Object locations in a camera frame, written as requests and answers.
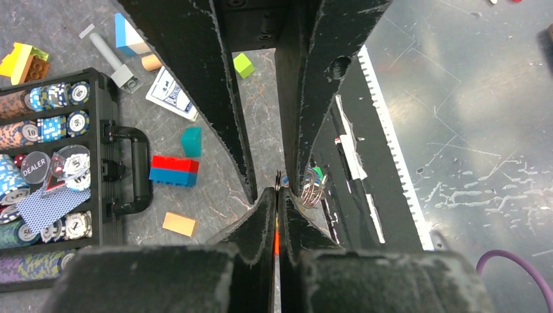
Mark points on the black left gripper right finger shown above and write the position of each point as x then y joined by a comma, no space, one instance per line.
317,275

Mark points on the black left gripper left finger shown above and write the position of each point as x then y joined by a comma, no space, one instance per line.
232,272

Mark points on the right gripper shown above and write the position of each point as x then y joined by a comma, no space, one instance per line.
315,42

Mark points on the green key tag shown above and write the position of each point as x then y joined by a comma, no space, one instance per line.
318,171

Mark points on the green cube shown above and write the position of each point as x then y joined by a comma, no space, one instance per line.
243,65

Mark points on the orange flat block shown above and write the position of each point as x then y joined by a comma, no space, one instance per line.
180,224

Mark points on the blue playing card box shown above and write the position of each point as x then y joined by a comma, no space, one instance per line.
166,92

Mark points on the wooden cylinder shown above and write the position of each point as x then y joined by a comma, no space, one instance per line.
151,62

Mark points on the teal flat piece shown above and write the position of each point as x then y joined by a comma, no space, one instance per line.
191,142

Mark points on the blue red brick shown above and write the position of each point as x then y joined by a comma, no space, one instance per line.
174,171

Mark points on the blue white brick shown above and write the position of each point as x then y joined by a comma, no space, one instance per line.
127,39

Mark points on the grey plastic bolt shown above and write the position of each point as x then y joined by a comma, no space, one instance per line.
122,75

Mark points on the black poker chip case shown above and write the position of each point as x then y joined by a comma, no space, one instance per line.
70,172

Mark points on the yellow orange brick pile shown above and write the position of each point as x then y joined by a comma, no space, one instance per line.
25,63

